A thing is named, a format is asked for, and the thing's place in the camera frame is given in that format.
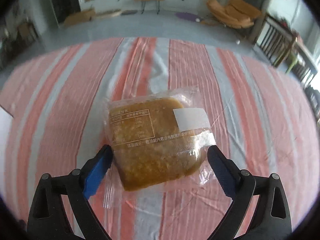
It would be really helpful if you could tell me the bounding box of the bagged bread loaf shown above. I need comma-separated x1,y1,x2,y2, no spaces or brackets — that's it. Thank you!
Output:
103,87,215,209

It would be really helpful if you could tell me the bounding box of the striped pink grey tablecloth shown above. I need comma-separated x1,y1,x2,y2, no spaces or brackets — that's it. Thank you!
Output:
1,37,319,239

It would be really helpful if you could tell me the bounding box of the white foam board box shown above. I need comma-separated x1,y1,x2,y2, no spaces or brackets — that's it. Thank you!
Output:
0,107,13,177

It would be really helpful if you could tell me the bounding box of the dark wooden chair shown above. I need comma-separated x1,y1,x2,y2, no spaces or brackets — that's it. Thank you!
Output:
255,13,298,68

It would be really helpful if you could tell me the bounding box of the cardboard box on floor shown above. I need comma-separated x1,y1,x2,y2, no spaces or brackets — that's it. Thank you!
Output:
63,8,95,27

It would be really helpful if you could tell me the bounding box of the orange lounge chair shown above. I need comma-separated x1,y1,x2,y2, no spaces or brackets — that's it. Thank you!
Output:
206,0,262,29

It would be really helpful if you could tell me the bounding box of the purple floor mat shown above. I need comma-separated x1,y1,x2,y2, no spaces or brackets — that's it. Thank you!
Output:
175,12,201,23

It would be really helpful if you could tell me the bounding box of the white tv cabinet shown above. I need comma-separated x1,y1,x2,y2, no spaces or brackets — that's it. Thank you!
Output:
79,0,208,14

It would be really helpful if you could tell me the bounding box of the small wooden side table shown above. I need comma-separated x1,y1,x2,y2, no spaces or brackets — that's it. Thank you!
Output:
133,0,166,15

